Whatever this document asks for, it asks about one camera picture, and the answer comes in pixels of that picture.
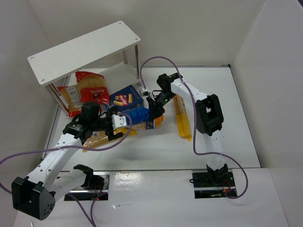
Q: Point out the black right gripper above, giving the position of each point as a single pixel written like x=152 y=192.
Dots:
x=154 y=107

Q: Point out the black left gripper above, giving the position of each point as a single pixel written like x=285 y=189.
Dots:
x=109 y=124

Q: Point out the blue and orange pasta bag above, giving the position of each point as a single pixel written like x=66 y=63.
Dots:
x=140 y=119

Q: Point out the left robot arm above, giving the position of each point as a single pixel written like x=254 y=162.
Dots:
x=37 y=193

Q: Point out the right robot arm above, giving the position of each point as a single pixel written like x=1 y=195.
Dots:
x=208 y=117

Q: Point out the red fusilli pasta bag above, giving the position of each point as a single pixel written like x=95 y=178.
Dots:
x=92 y=87

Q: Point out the red pasta bag with label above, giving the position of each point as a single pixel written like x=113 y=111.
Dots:
x=72 y=98

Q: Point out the white two-tier shelf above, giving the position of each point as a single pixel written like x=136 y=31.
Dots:
x=61 y=61

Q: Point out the yellow spaghetti packet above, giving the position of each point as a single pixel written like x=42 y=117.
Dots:
x=184 y=129
x=99 y=139

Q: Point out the blue Barilla rigatoni box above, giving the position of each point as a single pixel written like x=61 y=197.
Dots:
x=126 y=98

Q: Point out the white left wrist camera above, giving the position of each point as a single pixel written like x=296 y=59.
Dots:
x=120 y=120

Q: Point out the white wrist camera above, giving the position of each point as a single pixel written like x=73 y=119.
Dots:
x=144 y=91
x=120 y=120

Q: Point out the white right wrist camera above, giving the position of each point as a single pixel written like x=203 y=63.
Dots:
x=144 y=91

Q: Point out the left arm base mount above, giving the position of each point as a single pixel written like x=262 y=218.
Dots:
x=97 y=190

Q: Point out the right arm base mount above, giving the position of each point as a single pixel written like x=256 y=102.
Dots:
x=204 y=188

